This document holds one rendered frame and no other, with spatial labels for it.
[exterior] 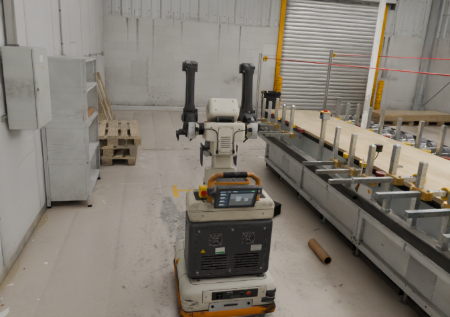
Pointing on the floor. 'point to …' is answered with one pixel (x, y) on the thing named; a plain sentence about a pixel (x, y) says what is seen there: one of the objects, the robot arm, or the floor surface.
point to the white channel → (373, 41)
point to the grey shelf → (71, 130)
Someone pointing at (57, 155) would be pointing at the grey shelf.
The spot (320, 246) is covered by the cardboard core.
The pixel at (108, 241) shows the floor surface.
